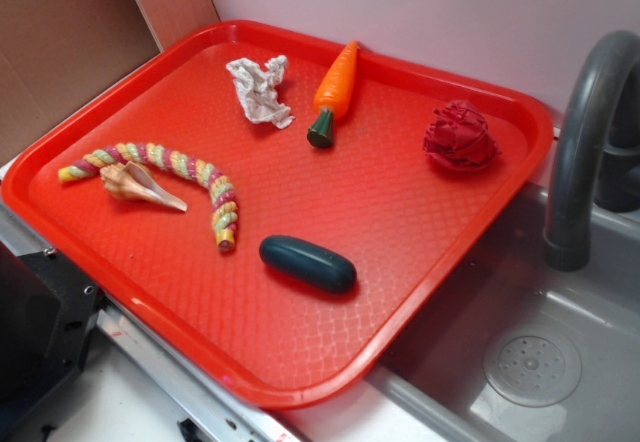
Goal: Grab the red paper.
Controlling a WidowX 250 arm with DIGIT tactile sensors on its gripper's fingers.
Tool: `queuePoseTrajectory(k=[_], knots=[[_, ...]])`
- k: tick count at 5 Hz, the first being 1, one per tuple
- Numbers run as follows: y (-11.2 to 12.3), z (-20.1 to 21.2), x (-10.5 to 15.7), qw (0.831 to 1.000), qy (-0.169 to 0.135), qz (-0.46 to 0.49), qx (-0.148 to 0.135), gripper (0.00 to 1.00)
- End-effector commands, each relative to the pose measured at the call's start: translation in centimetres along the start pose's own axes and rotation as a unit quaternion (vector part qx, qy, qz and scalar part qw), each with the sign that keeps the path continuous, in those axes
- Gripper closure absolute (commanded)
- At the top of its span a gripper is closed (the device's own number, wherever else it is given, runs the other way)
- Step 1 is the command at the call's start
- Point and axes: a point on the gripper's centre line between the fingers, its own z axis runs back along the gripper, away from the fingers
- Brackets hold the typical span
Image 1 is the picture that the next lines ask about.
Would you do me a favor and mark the grey toy faucet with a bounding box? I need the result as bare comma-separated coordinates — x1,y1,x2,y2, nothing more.
544,30,639,272

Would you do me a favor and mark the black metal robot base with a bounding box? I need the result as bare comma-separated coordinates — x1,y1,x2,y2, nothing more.
1,246,103,441

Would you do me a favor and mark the twisted multicolour rope toy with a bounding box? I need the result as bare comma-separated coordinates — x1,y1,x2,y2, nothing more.
58,142,239,252

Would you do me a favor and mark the silver aluminium rail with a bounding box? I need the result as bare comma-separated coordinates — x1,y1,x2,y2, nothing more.
1,209,297,441

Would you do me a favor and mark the grey plastic toy sink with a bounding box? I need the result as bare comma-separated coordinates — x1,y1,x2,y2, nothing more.
368,181,640,442

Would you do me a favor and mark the dark green toy cucumber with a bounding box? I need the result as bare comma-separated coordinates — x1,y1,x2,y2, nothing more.
259,235,357,294

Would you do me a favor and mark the crumpled red paper ball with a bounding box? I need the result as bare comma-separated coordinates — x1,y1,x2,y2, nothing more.
423,100,501,172

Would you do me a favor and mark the brown cardboard panel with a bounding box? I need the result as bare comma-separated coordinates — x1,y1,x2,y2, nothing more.
1,0,219,163

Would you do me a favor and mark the beige conch seashell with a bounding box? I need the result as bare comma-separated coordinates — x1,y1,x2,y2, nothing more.
99,162,188,212

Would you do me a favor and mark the crumpled white paper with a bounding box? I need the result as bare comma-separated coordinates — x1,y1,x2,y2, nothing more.
225,55,295,130

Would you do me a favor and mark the orange toy carrot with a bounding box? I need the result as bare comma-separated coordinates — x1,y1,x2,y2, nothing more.
307,41,359,148

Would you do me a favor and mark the red plastic tray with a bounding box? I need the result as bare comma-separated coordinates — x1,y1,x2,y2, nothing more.
2,21,553,409

